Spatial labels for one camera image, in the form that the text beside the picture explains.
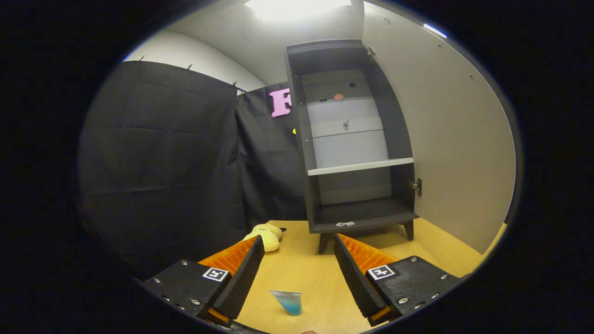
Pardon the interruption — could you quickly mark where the black backdrop cloth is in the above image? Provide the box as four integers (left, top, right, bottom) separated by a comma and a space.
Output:
78, 60, 308, 279

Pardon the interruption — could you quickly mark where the yellow plush toy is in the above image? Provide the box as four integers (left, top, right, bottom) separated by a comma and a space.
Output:
244, 224, 283, 252

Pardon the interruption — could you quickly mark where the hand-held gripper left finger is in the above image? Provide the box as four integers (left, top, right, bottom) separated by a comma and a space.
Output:
142, 235, 266, 325

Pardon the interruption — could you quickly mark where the twin ceiling light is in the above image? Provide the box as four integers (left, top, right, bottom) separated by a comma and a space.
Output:
423, 23, 448, 39

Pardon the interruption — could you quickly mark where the white and blue tube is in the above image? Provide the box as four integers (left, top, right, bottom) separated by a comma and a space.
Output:
270, 290, 303, 316

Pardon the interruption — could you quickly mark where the beige cabinet door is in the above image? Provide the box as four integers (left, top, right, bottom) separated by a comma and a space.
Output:
362, 2, 517, 255

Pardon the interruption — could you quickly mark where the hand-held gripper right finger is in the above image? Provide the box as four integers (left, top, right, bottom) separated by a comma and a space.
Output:
333, 233, 462, 325

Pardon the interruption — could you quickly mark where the large ceiling light panel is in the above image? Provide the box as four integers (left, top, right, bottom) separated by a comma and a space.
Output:
245, 0, 352, 21

